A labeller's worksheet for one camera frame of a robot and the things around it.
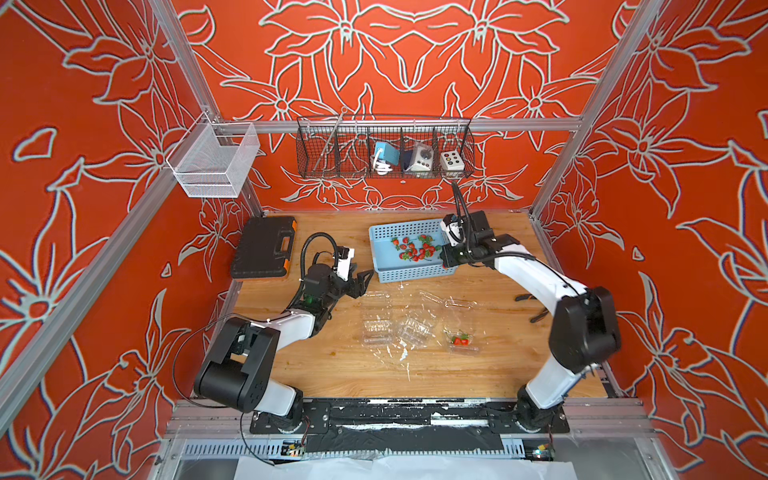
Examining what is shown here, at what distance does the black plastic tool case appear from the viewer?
3.20 ft

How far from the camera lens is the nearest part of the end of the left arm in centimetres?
70

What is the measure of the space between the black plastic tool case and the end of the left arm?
29 cm
